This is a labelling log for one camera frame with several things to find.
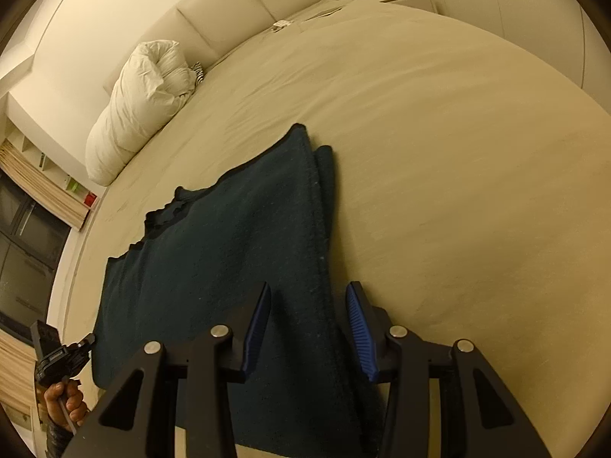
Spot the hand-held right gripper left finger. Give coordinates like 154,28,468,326
62,281,273,458

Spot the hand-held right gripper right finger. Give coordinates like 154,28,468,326
345,281,550,458

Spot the dark teal sweater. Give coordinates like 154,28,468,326
91,124,383,454

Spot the person's left forearm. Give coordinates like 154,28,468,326
45,417,79,458

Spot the person's left hand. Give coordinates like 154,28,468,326
43,382,89,429

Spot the beige curtain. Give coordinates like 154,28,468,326
0,329,40,421
0,140,91,231

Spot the dark window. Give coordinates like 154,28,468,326
0,172,72,335

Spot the bed with beige sheet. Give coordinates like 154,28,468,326
62,0,611,458

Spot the white rolled duvet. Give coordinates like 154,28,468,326
85,40,201,187

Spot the beige padded headboard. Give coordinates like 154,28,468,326
102,0,342,92

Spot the white nightstand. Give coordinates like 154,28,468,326
381,0,438,14

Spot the white wall shelf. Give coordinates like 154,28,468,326
5,119,102,211

